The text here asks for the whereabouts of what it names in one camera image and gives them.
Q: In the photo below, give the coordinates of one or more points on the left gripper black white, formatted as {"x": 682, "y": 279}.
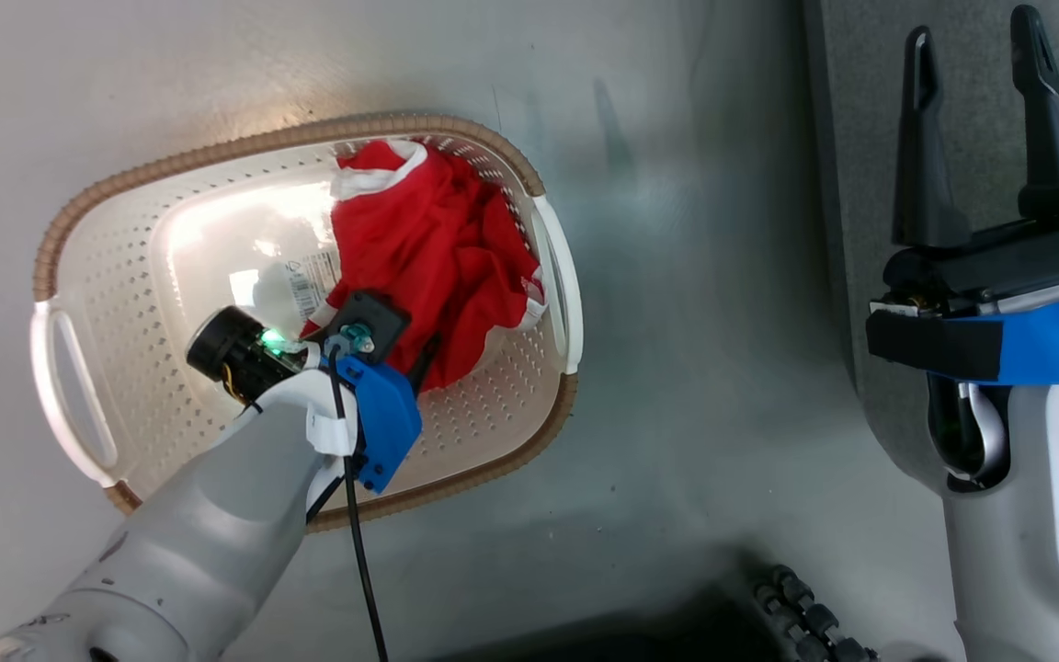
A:
{"x": 233, "y": 349}

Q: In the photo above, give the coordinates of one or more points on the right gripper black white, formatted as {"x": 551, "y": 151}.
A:
{"x": 998, "y": 262}

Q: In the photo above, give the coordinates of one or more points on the red and white garment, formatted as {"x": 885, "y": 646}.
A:
{"x": 428, "y": 248}

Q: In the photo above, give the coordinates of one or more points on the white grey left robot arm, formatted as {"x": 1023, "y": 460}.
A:
{"x": 199, "y": 524}

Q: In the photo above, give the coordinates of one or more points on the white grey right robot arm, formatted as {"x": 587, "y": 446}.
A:
{"x": 1044, "y": 515}

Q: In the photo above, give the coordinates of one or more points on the grey fabric sofa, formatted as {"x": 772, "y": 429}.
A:
{"x": 980, "y": 110}

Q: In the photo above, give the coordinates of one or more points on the white printed label sticker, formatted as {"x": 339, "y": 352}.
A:
{"x": 311, "y": 283}

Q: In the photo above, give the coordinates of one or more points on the cream perforated laundry basket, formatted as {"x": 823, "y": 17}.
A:
{"x": 125, "y": 303}

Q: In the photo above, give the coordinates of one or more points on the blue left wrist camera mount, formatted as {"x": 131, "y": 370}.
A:
{"x": 387, "y": 418}

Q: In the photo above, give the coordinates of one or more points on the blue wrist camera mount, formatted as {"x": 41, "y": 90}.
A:
{"x": 1044, "y": 345}
{"x": 387, "y": 418}

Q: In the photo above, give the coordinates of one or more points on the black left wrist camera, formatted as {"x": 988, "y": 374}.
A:
{"x": 366, "y": 326}

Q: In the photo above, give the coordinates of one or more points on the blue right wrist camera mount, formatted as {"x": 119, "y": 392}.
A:
{"x": 1044, "y": 345}

